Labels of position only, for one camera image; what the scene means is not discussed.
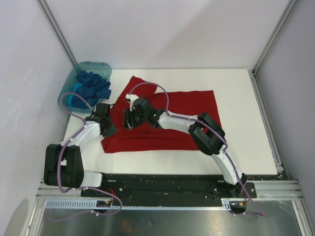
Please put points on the aluminium frame post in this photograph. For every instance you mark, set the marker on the aluminium frame post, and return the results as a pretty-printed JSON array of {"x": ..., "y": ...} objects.
[
  {"x": 282, "y": 22},
  {"x": 45, "y": 8}
]

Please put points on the teal plastic bin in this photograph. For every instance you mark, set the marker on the teal plastic bin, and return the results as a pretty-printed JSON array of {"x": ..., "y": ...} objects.
[{"x": 102, "y": 69}]

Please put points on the dark blue t shirt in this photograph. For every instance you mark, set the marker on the dark blue t shirt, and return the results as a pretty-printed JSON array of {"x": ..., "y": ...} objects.
[{"x": 94, "y": 87}]

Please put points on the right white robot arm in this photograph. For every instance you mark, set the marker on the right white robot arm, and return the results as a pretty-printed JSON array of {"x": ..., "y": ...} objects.
[{"x": 205, "y": 132}]

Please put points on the left aluminium frame post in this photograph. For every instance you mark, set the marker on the left aluminium frame post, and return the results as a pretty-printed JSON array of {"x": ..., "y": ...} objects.
[{"x": 45, "y": 8}]

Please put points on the red t shirt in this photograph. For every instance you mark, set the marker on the red t shirt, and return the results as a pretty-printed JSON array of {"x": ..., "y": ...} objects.
[{"x": 172, "y": 132}]

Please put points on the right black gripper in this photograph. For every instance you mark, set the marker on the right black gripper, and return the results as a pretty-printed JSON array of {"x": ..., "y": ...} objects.
[{"x": 128, "y": 115}]

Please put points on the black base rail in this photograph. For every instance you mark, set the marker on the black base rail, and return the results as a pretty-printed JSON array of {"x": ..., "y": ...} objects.
[{"x": 165, "y": 190}]

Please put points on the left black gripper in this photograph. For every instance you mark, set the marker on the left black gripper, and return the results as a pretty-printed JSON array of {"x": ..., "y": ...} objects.
[{"x": 112, "y": 131}]

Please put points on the right aluminium frame post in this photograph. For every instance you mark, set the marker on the right aluminium frame post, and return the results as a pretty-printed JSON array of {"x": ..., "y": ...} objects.
[{"x": 282, "y": 22}]

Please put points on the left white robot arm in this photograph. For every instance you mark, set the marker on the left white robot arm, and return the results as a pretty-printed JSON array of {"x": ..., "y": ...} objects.
[{"x": 63, "y": 162}]

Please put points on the light blue t shirt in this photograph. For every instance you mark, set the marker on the light blue t shirt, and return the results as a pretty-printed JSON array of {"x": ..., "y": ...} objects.
[{"x": 73, "y": 100}]

